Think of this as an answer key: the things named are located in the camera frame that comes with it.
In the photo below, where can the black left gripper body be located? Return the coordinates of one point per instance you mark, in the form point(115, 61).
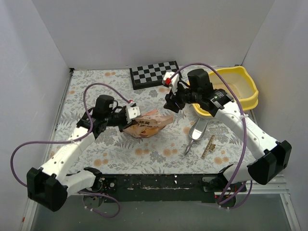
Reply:
point(123, 122)

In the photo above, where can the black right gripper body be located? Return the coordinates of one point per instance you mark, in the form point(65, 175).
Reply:
point(174, 99)

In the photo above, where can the pink cat litter bag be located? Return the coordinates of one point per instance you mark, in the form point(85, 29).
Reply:
point(149, 124)

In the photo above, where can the silver metal scoop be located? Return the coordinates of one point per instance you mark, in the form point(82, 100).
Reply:
point(196, 133)

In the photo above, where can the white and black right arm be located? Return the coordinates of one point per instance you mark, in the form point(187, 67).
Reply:
point(271, 156)

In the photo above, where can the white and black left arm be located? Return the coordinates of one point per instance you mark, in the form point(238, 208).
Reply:
point(51, 184)

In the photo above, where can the black and silver chessboard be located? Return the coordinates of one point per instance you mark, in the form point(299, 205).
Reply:
point(151, 75)

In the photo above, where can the floral patterned table mat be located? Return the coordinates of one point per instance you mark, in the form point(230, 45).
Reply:
point(156, 144)

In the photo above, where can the small brown wooden ruler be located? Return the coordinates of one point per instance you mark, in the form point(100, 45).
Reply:
point(210, 147)

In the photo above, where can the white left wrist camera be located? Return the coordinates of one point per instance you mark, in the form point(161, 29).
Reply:
point(132, 111)

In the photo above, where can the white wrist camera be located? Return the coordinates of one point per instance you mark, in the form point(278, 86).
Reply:
point(171, 79)
point(132, 111)

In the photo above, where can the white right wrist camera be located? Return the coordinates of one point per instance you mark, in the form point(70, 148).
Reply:
point(171, 79)

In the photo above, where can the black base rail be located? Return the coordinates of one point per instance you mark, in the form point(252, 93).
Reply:
point(160, 187)

